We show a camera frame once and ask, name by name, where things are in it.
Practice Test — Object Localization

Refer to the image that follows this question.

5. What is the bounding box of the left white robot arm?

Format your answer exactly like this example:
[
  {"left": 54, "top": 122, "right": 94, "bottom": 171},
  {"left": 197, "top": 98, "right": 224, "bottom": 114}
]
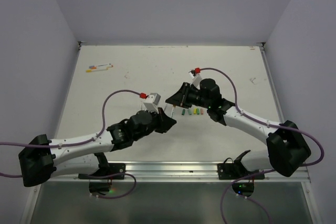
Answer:
[{"left": 18, "top": 108, "right": 176, "bottom": 187}]

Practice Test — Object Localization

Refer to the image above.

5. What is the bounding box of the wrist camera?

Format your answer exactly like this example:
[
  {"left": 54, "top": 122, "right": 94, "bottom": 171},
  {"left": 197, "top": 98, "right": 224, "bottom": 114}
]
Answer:
[
  {"left": 140, "top": 93, "right": 161, "bottom": 113},
  {"left": 188, "top": 68, "right": 202, "bottom": 87}
]

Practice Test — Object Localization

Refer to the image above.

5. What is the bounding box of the orange capped marker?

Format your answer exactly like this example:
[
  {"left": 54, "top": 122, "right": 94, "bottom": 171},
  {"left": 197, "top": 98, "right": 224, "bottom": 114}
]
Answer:
[{"left": 170, "top": 105, "right": 176, "bottom": 118}]

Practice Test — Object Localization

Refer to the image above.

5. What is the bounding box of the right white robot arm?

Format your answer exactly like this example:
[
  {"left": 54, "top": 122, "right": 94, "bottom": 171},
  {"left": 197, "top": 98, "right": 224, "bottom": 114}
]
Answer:
[{"left": 165, "top": 79, "right": 311, "bottom": 178}]

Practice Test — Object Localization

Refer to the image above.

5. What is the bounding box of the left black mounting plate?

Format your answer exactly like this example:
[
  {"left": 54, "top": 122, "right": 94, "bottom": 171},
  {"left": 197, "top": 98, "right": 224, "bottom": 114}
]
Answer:
[{"left": 78, "top": 163, "right": 126, "bottom": 180}]

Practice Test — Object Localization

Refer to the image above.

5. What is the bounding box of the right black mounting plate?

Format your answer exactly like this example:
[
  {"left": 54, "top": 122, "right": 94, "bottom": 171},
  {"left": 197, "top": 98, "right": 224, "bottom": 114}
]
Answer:
[{"left": 217, "top": 163, "right": 265, "bottom": 180}]

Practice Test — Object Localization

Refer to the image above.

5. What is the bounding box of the black mounting plate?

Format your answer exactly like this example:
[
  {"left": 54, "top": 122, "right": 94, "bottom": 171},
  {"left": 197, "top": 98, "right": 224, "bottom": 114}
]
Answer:
[
  {"left": 217, "top": 163, "right": 265, "bottom": 180},
  {"left": 78, "top": 163, "right": 126, "bottom": 180}
]

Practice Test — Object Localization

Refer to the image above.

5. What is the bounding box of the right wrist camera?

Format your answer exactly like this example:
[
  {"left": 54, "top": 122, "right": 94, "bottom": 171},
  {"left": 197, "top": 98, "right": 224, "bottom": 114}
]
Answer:
[{"left": 188, "top": 68, "right": 202, "bottom": 87}]

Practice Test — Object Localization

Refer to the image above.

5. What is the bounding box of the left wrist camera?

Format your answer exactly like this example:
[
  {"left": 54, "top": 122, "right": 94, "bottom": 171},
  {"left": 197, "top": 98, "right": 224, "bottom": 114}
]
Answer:
[{"left": 140, "top": 93, "right": 161, "bottom": 113}]

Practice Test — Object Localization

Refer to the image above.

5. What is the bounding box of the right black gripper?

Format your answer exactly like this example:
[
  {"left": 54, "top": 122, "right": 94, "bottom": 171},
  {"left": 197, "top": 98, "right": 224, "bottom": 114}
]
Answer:
[{"left": 166, "top": 81, "right": 211, "bottom": 108}]

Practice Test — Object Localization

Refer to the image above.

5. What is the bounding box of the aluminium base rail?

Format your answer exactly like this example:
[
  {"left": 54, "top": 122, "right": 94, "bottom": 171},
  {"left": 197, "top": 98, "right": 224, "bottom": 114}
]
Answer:
[{"left": 49, "top": 159, "right": 310, "bottom": 183}]

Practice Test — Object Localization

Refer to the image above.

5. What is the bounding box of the purple cable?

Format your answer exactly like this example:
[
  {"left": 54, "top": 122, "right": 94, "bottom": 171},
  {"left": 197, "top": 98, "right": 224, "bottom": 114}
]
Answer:
[
  {"left": 198, "top": 67, "right": 325, "bottom": 224},
  {"left": 0, "top": 90, "right": 137, "bottom": 199}
]

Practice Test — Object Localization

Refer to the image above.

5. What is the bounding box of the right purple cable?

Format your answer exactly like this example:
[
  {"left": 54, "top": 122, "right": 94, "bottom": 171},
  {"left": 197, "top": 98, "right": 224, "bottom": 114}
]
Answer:
[{"left": 198, "top": 67, "right": 325, "bottom": 224}]

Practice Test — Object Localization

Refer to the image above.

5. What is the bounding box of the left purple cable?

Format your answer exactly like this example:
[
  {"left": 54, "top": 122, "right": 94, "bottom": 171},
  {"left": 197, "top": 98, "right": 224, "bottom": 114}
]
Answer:
[{"left": 0, "top": 90, "right": 137, "bottom": 199}]

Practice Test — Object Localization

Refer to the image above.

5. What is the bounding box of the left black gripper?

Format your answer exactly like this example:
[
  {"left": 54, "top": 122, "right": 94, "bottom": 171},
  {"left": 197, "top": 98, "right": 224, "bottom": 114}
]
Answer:
[{"left": 133, "top": 105, "right": 175, "bottom": 140}]

